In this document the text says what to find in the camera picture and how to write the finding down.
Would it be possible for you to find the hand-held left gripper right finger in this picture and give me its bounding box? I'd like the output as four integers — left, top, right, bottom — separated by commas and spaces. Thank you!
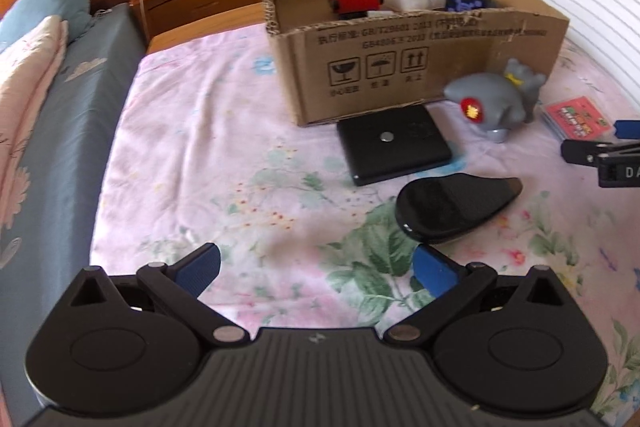
383, 244, 576, 348

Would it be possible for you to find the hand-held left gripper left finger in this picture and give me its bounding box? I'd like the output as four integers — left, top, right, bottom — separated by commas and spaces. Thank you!
64, 243, 247, 348

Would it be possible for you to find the brown cardboard box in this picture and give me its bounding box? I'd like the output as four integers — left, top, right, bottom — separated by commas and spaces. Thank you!
257, 0, 571, 128

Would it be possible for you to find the clear card case red label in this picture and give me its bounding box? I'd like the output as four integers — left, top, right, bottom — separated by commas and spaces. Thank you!
538, 94, 614, 140

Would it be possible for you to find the black glossy oval case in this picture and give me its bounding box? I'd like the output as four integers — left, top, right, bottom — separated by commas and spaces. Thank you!
394, 173, 524, 244

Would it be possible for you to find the grey elephant toy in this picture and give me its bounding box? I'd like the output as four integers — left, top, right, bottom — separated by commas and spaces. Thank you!
443, 58, 547, 143

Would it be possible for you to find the pink floral cloth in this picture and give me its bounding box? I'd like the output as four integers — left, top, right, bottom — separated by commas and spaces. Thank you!
89, 24, 640, 414

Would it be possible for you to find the black square case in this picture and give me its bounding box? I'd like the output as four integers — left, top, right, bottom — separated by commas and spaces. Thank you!
336, 104, 453, 187

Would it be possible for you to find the blue bed sheet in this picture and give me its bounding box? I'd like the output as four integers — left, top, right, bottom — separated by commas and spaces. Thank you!
0, 2, 149, 409

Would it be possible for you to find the wooden table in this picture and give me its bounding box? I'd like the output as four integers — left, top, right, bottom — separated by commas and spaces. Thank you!
146, 4, 269, 56

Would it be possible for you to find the pink floral pillow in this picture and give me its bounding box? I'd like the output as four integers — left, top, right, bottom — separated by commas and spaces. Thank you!
0, 14, 69, 269

